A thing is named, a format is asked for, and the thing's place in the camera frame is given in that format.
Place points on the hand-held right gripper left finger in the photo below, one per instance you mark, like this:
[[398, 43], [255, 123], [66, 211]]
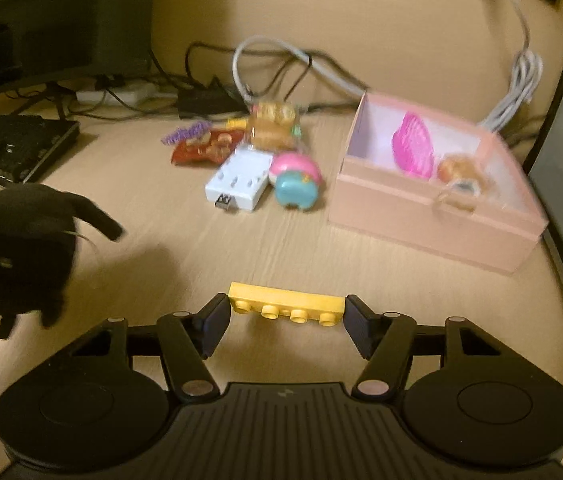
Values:
[[215, 326]]

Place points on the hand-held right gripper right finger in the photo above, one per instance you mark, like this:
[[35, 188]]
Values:
[[360, 326]]

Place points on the yellow toy brick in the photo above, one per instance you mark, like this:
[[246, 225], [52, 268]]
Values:
[[286, 302]]

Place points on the pink storage box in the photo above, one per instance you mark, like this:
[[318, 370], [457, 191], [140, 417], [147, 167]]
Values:
[[426, 232]]

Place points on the white adapter block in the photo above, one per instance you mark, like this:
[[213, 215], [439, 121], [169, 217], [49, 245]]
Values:
[[241, 180]]

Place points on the pink and teal pig toy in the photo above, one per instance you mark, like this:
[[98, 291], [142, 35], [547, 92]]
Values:
[[295, 180]]

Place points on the red snack packet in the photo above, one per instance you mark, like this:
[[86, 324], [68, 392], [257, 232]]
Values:
[[201, 149]]

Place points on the clear bread packet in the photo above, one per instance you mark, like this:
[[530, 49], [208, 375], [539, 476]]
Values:
[[272, 125]]

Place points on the black cloth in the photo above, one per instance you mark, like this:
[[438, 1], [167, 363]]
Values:
[[16, 245]]

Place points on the round bun packet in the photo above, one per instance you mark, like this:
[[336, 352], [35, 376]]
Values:
[[461, 170]]

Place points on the pink shell toy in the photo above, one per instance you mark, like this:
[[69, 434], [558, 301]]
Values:
[[414, 147]]

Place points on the purple fuzzy toy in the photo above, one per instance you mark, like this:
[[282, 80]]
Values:
[[186, 133]]

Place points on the black power adapter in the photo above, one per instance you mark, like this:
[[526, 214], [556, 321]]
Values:
[[206, 100]]

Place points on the white power strip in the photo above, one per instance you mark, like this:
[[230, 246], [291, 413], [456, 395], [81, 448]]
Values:
[[116, 93]]

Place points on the black keyboard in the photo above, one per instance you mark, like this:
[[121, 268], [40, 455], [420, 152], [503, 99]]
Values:
[[16, 145]]

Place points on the black computer monitor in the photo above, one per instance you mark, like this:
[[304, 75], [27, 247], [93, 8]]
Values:
[[51, 15]]

